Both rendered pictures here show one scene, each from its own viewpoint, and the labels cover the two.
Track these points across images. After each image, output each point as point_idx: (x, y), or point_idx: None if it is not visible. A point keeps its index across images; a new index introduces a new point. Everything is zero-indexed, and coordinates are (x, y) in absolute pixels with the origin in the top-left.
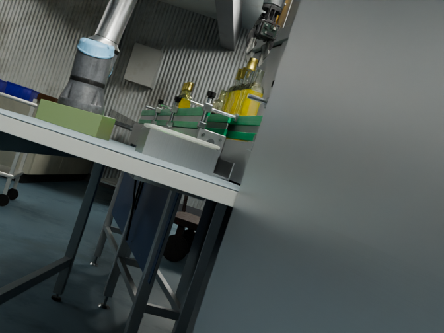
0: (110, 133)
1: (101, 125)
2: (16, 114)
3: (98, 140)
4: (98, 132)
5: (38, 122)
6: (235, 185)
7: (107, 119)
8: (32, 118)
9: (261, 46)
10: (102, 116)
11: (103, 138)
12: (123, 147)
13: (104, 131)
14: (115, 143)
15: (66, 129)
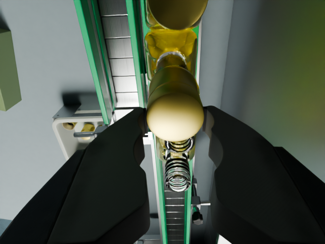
0: (5, 41)
1: (11, 99)
2: (7, 179)
3: (53, 171)
4: (17, 99)
5: (31, 196)
6: (148, 187)
7: (2, 84)
8: (0, 157)
9: (211, 207)
10: (6, 110)
11: (15, 67)
12: (54, 112)
13: (11, 73)
14: (36, 81)
15: (27, 161)
